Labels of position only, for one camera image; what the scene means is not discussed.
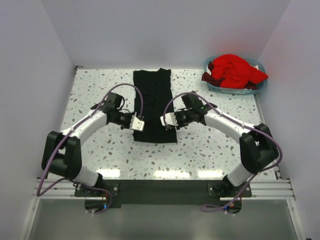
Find black t shirt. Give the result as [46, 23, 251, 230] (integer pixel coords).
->
[133, 68, 177, 144]

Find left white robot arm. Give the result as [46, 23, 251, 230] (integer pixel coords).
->
[41, 92, 144, 196]

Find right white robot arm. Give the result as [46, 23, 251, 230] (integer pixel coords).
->
[165, 92, 281, 197]

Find red t shirt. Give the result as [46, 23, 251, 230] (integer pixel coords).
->
[211, 54, 269, 90]

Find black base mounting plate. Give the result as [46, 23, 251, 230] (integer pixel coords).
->
[73, 179, 252, 214]

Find teal plastic laundry basket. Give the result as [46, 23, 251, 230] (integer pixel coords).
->
[203, 56, 268, 95]

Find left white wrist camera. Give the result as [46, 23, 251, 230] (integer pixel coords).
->
[129, 113, 145, 132]

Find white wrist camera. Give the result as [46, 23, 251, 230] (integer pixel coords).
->
[160, 112, 178, 130]
[129, 113, 145, 132]

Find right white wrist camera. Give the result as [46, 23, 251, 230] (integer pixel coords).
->
[160, 112, 178, 130]

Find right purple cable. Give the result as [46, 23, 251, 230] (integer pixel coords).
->
[162, 91, 283, 213]

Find purple cable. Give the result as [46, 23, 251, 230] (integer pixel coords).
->
[36, 83, 145, 215]
[162, 91, 283, 213]

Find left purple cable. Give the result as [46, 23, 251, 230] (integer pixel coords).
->
[36, 83, 145, 215]

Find aluminium extrusion rail frame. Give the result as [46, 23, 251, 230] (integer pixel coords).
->
[18, 65, 307, 240]

